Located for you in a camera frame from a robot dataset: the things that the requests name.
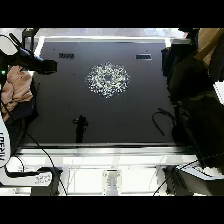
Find black cable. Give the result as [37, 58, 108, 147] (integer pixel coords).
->
[0, 98, 69, 197]
[151, 107, 178, 137]

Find dark blue garment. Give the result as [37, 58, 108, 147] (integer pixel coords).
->
[5, 79, 40, 125]

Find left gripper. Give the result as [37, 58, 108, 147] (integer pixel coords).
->
[32, 58, 59, 75]

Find silver frame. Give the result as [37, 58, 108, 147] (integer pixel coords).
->
[9, 142, 224, 197]

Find pink garment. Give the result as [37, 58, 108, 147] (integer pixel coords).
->
[0, 65, 35, 115]

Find black garment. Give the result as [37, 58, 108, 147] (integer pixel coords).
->
[161, 27, 224, 168]

